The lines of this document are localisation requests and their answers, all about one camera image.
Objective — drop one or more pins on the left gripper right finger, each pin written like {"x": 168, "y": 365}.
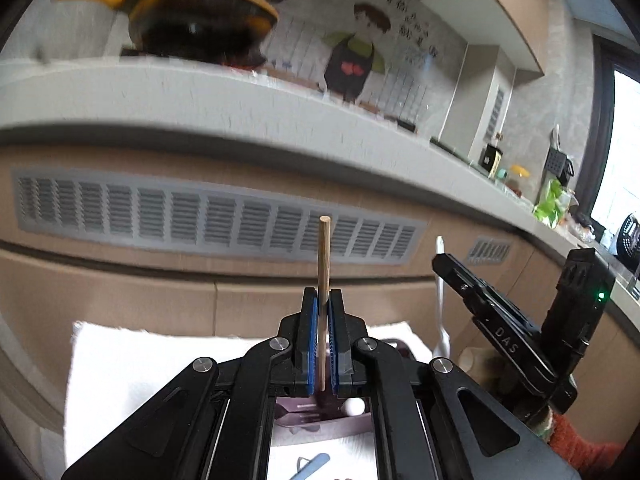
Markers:
{"x": 368, "y": 368}

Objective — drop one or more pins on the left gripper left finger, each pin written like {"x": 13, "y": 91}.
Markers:
{"x": 246, "y": 389}

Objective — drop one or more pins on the white plastic spoon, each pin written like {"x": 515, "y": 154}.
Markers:
{"x": 443, "y": 346}

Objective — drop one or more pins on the blue plastic spoon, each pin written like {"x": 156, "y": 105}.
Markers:
{"x": 306, "y": 469}

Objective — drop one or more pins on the small white round spoon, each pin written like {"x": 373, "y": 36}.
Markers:
{"x": 353, "y": 407}

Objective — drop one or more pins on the gloved right hand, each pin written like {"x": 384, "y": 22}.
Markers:
{"x": 488, "y": 368}

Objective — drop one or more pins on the maroon plastic utensil bin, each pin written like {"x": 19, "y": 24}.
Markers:
{"x": 315, "y": 419}

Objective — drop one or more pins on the small grey vent grille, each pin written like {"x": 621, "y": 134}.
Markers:
{"x": 486, "y": 250}

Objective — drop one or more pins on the yellow lid jar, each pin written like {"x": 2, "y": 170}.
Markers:
{"x": 517, "y": 179}

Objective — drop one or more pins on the dark blue storage basket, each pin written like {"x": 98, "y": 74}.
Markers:
{"x": 560, "y": 166}

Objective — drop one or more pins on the long grey vent grille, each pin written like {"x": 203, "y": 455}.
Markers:
{"x": 173, "y": 215}

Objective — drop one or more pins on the yellow frying pan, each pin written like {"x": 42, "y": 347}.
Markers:
{"x": 224, "y": 32}

